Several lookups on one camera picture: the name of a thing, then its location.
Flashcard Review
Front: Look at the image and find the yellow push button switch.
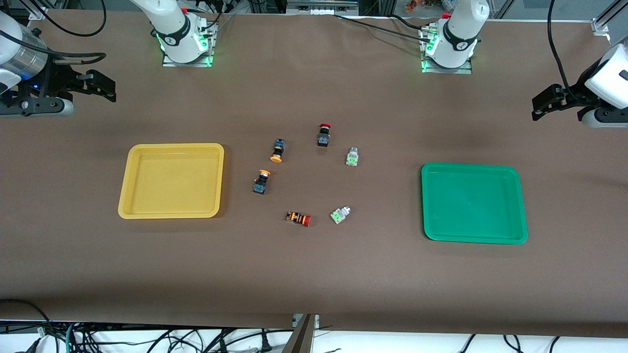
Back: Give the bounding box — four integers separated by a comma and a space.
253, 169, 272, 195
269, 138, 287, 164

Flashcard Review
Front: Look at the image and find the yellow plastic tray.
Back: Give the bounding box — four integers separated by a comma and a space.
118, 143, 225, 220

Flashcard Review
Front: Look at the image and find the black cable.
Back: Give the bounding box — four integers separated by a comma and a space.
547, 0, 585, 96
0, 298, 55, 340
19, 0, 107, 38
74, 328, 295, 353
334, 14, 428, 39
460, 334, 561, 353
0, 29, 107, 65

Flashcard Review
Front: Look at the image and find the brown table mat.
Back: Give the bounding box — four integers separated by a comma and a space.
0, 9, 628, 338

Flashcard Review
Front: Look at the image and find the aluminium frame profile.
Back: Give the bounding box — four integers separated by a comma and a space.
591, 0, 628, 36
27, 0, 51, 21

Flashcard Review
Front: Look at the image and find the grey metal rail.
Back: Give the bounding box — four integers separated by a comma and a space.
287, 0, 360, 16

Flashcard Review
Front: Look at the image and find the aluminium frame post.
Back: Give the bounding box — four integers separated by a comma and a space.
283, 314, 320, 353

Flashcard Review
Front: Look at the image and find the green plastic tray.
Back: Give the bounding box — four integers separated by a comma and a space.
421, 163, 529, 245

